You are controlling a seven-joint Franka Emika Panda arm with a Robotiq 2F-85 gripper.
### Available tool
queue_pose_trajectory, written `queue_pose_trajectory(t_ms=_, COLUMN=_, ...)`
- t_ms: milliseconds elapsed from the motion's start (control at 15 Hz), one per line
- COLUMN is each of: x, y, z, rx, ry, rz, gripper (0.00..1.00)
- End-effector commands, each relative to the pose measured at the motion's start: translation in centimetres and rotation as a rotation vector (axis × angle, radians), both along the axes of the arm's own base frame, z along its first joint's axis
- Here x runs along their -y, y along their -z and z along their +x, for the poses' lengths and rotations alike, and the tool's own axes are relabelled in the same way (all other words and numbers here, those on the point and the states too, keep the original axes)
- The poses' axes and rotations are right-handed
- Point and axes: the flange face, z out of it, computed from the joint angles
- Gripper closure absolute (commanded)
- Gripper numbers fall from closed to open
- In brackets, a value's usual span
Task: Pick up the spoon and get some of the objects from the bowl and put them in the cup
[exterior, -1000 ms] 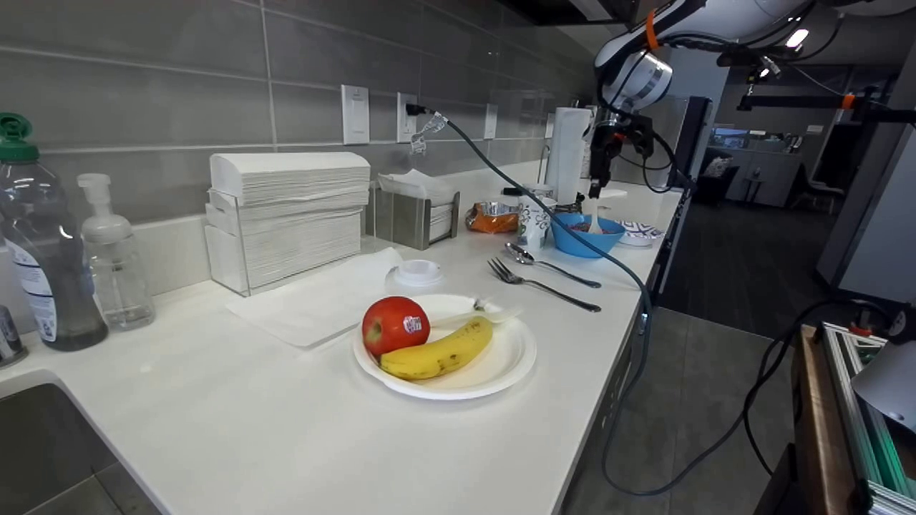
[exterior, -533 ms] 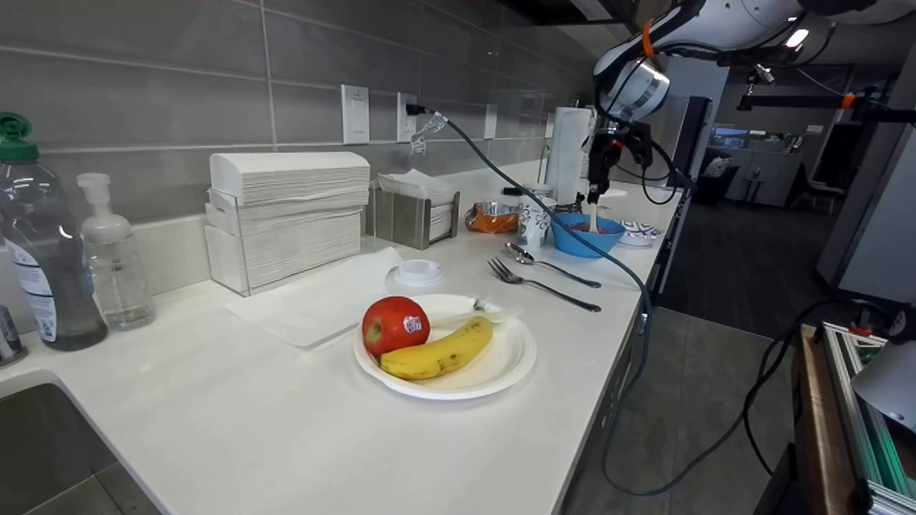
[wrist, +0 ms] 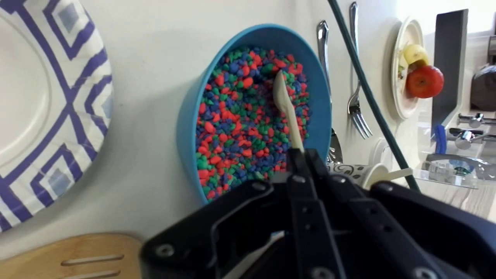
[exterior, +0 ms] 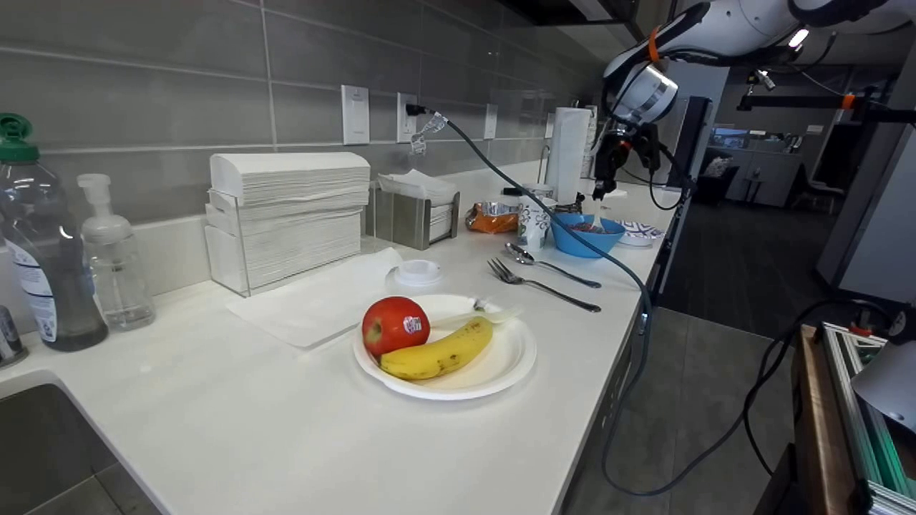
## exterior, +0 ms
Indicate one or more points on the blue patterned paper plate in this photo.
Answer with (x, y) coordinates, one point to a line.
(643, 237)

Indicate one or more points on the black rail orange clamps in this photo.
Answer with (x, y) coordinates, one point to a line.
(791, 101)

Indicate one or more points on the metal napkin holder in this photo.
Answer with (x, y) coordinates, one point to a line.
(406, 219)

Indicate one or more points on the wooden cart board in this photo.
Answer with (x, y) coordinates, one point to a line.
(819, 420)

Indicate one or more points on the white light switch plate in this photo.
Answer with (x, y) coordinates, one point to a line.
(357, 116)

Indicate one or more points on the metal spoon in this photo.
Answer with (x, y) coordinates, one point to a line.
(560, 271)

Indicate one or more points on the red apple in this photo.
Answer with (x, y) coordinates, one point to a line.
(390, 325)

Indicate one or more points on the yellow banana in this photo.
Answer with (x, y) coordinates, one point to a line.
(438, 355)

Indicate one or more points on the colourful small pebbles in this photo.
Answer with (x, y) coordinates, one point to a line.
(613, 229)

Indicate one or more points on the kitchen sink basin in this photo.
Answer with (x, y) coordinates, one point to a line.
(48, 447)

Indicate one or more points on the metal fork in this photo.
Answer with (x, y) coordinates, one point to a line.
(544, 287)

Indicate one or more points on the orange snack packet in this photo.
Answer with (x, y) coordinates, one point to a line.
(490, 222)

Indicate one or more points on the folded paper towel dispenser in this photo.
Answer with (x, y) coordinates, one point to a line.
(287, 219)

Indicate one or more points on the white plastic lid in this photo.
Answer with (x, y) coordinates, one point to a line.
(417, 275)

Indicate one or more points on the white fruit plate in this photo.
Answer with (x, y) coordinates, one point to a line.
(497, 363)

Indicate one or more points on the white wall outlet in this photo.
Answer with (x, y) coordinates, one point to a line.
(406, 129)

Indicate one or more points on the clear bottle green cap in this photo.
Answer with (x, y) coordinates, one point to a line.
(52, 275)

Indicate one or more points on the clear soap pump bottle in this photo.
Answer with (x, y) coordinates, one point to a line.
(116, 275)

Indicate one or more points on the white plastic spoon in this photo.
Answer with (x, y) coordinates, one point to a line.
(599, 219)

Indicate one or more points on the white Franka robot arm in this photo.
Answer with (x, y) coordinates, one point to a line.
(725, 23)

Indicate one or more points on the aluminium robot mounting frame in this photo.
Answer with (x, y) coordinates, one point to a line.
(889, 460)

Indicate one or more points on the white paper towel roll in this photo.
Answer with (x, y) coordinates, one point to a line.
(572, 154)

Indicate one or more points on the small white wall plate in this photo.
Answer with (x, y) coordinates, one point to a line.
(490, 122)

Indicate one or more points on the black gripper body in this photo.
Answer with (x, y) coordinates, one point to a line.
(624, 151)

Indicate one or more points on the blue bowl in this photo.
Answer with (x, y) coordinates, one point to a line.
(582, 247)

